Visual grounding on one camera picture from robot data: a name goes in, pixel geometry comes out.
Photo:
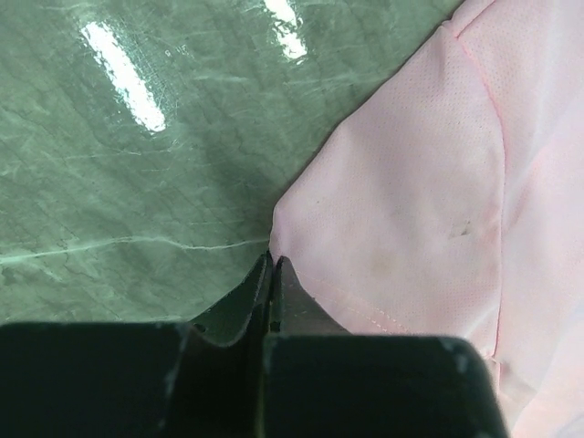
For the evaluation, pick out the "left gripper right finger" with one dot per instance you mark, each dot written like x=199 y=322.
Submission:
x=293 y=311

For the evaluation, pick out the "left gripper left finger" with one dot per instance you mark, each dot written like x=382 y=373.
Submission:
x=228 y=320

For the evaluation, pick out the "pink t shirt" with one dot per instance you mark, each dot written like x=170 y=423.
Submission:
x=451 y=203

